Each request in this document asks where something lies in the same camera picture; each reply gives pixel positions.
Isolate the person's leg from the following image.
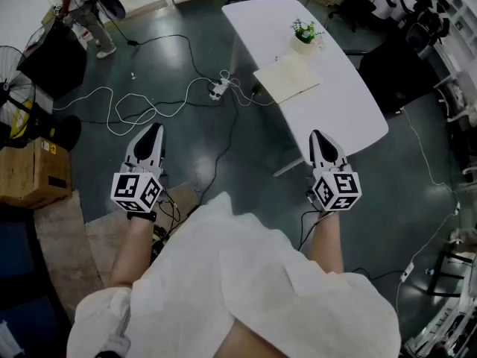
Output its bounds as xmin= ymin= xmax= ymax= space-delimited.
xmin=215 ymin=318 xmax=290 ymax=358

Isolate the white table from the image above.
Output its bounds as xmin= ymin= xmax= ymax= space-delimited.
xmin=221 ymin=0 xmax=390 ymax=178

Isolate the black wrist strap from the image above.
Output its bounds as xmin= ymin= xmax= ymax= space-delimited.
xmin=126 ymin=210 xmax=158 ymax=223

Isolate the thin white cable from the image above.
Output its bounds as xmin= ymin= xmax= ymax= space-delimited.
xmin=222 ymin=69 xmax=279 ymax=107

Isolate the white cable with small strip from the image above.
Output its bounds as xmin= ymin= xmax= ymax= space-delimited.
xmin=394 ymin=106 xmax=463 ymax=313

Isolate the person's left forearm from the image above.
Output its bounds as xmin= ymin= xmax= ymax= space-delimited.
xmin=107 ymin=218 xmax=156 ymax=289

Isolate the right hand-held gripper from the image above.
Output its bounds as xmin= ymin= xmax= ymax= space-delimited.
xmin=306 ymin=130 xmax=363 ymax=213

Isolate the black standing fan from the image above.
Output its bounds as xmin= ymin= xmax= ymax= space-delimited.
xmin=0 ymin=45 xmax=82 ymax=152

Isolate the white shelf unit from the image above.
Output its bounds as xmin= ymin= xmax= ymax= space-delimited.
xmin=420 ymin=0 xmax=477 ymax=89

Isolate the potted plant in white pot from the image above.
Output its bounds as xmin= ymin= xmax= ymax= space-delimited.
xmin=288 ymin=18 xmax=326 ymax=55

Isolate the long white floor cable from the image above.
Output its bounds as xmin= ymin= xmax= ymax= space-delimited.
xmin=51 ymin=76 xmax=224 ymax=137

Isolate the black cabinet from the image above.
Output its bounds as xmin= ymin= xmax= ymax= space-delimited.
xmin=16 ymin=21 xmax=89 ymax=101

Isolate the small white power strip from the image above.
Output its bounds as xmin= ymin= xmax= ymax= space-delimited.
xmin=399 ymin=262 xmax=416 ymax=283

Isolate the person's white dress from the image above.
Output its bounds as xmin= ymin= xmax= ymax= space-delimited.
xmin=66 ymin=191 xmax=402 ymax=358

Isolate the cardboard box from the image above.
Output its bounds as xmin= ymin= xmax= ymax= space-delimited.
xmin=0 ymin=136 xmax=73 ymax=210

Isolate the black floor cable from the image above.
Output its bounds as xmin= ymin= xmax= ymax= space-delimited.
xmin=186 ymin=87 xmax=241 ymax=216

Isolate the beige rug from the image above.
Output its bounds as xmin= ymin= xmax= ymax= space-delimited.
xmin=34 ymin=182 xmax=200 ymax=313

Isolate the blue mat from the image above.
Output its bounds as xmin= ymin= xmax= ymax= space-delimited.
xmin=0 ymin=214 xmax=72 ymax=358

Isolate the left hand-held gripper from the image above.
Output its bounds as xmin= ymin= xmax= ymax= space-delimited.
xmin=110 ymin=122 xmax=168 ymax=213

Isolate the beige notebook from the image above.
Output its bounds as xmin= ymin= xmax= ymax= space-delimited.
xmin=253 ymin=52 xmax=321 ymax=105

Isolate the black mesh office chair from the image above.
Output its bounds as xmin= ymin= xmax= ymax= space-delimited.
xmin=359 ymin=48 xmax=440 ymax=113

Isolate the black cable with plug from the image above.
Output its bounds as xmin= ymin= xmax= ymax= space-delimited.
xmin=106 ymin=11 xmax=224 ymax=85

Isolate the person's right forearm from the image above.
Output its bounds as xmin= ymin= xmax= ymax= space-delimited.
xmin=308 ymin=210 xmax=344 ymax=274

